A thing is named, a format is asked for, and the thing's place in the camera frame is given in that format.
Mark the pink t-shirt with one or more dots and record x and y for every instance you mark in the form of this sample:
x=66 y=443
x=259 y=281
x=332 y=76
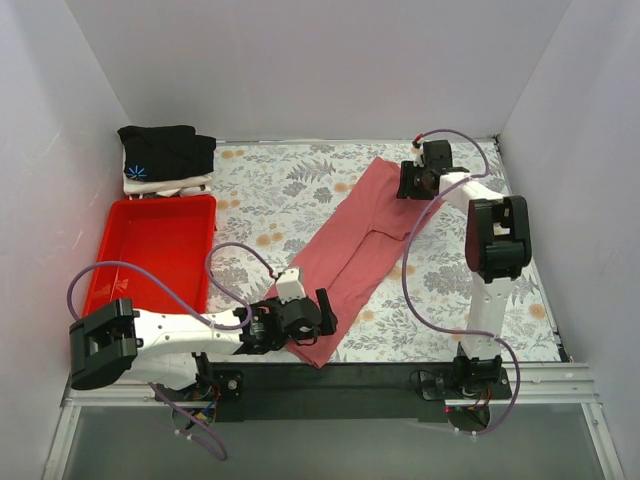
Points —
x=355 y=249

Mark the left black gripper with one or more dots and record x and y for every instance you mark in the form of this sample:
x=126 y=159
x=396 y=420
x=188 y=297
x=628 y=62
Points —
x=324 y=310

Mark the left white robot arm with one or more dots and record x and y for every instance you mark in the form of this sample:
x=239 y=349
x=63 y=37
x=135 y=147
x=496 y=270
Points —
x=119 y=341

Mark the white folded t-shirt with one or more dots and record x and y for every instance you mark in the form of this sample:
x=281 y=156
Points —
x=188 y=187

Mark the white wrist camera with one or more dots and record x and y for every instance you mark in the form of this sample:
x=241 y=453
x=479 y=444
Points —
x=418 y=150
x=289 y=285

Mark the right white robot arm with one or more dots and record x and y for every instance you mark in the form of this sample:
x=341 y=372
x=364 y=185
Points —
x=497 y=247

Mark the aluminium frame rail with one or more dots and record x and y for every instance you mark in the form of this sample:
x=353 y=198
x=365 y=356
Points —
x=554 y=430

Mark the black folded t-shirt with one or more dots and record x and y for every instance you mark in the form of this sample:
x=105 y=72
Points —
x=158 y=154

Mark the red plastic tray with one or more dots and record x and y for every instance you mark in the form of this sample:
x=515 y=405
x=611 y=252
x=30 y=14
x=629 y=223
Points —
x=169 y=238

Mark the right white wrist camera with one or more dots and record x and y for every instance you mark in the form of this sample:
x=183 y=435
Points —
x=418 y=150

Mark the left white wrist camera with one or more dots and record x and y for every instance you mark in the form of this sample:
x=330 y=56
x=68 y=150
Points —
x=289 y=285

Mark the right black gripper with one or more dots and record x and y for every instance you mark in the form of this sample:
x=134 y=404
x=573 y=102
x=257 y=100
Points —
x=407 y=179

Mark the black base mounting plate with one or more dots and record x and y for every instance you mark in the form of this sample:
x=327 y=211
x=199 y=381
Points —
x=288 y=391

